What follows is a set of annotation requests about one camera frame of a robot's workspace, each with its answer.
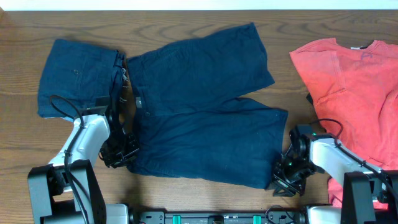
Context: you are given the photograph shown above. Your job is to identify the navy blue shorts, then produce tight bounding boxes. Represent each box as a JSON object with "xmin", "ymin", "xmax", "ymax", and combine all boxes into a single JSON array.
[
  {"xmin": 37, "ymin": 39, "xmax": 126, "ymax": 118},
  {"xmin": 127, "ymin": 23, "xmax": 288, "ymax": 189}
]

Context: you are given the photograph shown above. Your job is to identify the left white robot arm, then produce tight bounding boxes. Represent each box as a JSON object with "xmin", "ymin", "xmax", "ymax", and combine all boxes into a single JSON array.
[{"xmin": 27, "ymin": 106, "xmax": 139, "ymax": 223}]

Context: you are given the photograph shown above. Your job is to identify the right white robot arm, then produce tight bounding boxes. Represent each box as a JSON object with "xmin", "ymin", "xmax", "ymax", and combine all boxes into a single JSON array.
[{"xmin": 272, "ymin": 133, "xmax": 397, "ymax": 223}]

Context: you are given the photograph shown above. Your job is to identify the folded navy blue shorts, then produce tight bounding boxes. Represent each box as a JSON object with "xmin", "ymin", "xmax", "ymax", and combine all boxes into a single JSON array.
[{"xmin": 37, "ymin": 39, "xmax": 126, "ymax": 118}]

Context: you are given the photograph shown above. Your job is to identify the red t-shirt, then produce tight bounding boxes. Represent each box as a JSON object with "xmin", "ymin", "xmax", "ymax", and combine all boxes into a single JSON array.
[{"xmin": 289, "ymin": 37, "xmax": 398, "ymax": 209}]

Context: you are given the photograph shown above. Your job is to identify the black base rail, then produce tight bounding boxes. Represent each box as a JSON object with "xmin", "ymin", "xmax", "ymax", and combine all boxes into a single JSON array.
[{"xmin": 129, "ymin": 210, "xmax": 308, "ymax": 224}]

